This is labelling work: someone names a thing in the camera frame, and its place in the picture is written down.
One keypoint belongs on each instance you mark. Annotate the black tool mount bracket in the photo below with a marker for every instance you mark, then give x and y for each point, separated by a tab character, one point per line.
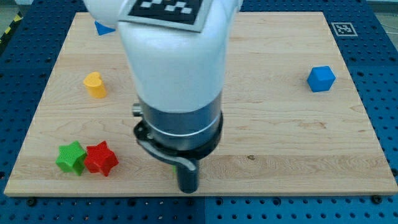
183	159

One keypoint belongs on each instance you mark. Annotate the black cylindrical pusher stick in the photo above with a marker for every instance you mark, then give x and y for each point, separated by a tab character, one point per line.
188	180

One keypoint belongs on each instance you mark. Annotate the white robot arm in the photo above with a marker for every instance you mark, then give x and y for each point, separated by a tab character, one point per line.
177	54

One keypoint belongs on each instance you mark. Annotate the fiducial tag on arm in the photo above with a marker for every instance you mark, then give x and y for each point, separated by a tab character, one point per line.
187	15

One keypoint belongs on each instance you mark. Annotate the red star block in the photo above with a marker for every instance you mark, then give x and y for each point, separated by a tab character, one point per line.
100	159

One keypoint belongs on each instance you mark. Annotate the green star block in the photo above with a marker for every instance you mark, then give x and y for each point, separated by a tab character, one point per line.
71	158

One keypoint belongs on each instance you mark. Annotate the wooden board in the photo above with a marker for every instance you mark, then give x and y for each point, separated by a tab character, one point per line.
279	137

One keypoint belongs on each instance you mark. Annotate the yellow heart block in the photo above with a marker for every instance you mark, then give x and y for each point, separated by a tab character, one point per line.
95	85

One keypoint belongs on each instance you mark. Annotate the blue cube block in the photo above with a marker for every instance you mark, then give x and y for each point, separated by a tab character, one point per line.
321	78

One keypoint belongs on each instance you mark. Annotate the blue triangle block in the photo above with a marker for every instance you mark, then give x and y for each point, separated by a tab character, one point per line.
102	30

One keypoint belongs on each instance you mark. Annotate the fiducial tag on table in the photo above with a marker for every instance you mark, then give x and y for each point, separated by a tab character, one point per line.
344	29

